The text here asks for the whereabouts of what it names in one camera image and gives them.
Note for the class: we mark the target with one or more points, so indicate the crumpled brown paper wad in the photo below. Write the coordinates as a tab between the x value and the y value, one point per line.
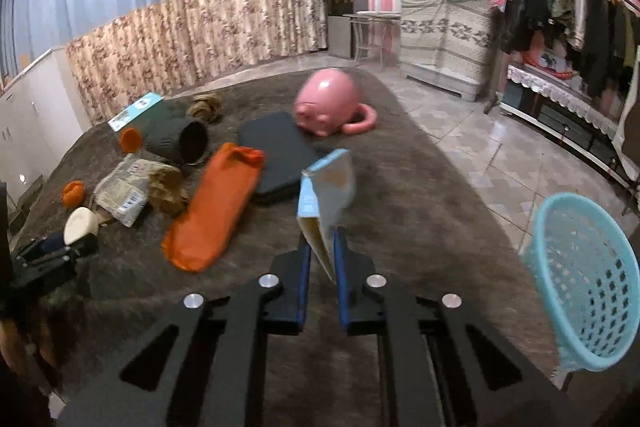
167	189

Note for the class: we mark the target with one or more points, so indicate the tan cloth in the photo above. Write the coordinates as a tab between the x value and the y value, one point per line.
205	107

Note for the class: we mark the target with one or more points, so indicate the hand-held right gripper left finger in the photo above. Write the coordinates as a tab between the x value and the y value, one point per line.
302	297

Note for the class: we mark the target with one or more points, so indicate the blue and floral curtain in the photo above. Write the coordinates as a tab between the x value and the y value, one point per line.
200	7

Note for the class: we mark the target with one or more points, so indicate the folding metal table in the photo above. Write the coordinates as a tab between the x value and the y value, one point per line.
372	16

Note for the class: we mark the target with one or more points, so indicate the orange fabric bag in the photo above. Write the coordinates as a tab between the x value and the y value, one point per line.
215	207

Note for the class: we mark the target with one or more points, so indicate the grey water dispenser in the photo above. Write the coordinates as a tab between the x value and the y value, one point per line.
342	22

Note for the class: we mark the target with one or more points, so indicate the cabinet under patterned cloth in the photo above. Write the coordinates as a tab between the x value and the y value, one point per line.
445	37

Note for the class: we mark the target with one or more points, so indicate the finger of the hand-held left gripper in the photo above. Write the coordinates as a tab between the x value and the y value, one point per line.
47	272
52	243

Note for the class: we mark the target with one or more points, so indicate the dark ribbed plastic cup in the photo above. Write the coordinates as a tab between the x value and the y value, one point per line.
170	139

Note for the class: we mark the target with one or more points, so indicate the clear plastic printed packet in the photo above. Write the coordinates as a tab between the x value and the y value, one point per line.
122	189

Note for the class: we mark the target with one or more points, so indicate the small orange crumpled piece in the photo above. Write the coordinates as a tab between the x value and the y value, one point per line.
72	193

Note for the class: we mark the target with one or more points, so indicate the white cabinet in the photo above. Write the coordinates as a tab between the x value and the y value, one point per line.
40	107

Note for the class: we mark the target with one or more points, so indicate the clothes rack with garments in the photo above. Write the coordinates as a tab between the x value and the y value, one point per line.
565	7

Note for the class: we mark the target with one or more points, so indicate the pink piggy bank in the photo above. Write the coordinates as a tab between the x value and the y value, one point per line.
325	99

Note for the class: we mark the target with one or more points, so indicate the cream white plastic piece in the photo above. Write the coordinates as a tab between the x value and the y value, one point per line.
80	224

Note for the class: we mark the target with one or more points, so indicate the teal cardboard box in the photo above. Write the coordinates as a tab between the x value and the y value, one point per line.
142	107

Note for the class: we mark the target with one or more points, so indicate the black flat cushion pad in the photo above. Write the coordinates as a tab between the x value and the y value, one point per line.
275	152

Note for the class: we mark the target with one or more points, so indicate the orange plastic cap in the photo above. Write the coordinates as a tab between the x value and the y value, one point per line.
131	140

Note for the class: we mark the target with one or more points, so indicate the grey shaggy rug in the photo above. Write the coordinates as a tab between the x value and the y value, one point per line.
425	207

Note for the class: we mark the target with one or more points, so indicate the light blue paper carton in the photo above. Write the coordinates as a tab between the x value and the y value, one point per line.
325	187

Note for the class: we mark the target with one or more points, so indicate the light blue plastic basket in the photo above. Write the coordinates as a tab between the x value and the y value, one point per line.
550	227

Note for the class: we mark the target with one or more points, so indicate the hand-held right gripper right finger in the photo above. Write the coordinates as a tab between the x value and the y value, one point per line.
342	287

